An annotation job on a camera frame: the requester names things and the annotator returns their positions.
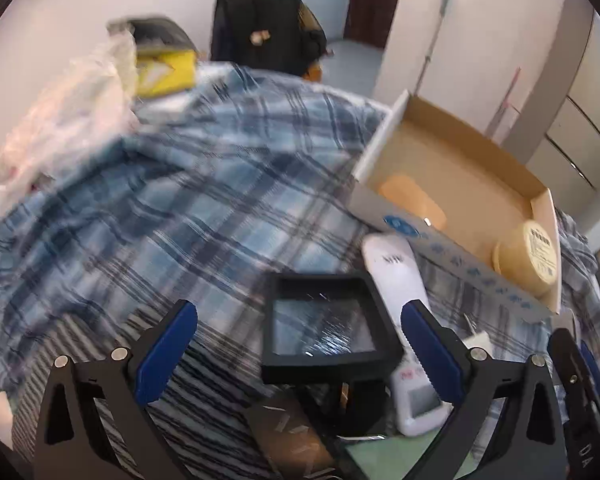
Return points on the beige refrigerator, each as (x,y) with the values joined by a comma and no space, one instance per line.
(570,110)

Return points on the cardboard box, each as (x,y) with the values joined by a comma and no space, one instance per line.
(460,180)

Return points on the beige tape roll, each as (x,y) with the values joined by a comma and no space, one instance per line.
(525,260)

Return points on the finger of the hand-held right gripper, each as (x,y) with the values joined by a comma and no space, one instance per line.
(590,365)
(565,360)

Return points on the black jacket on chair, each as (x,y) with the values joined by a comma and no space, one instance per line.
(260,15)

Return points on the yellow paper bag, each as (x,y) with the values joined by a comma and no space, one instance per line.
(175,67)

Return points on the dark brown door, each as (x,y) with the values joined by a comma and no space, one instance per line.
(375,0)

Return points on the small orange carton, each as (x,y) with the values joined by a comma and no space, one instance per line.
(314,72)

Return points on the pink broom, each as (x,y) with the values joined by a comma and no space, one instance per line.
(505,100)

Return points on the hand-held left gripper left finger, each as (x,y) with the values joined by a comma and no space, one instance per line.
(165,355)

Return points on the grey bag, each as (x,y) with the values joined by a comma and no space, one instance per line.
(155,32)

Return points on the white remote control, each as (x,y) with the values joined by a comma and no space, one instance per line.
(390,270)

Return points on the black frame display box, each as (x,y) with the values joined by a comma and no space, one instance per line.
(320,332)

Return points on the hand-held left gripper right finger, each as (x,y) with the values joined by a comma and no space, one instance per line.
(430,355)

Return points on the white plastic bag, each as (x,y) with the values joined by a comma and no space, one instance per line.
(70,110)

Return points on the blue plaid blanket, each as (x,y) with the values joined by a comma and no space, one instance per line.
(180,185)

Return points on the black printed rectangular box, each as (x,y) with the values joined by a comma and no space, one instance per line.
(290,435)

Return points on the pale green pouch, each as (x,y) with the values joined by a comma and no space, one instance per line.
(375,460)

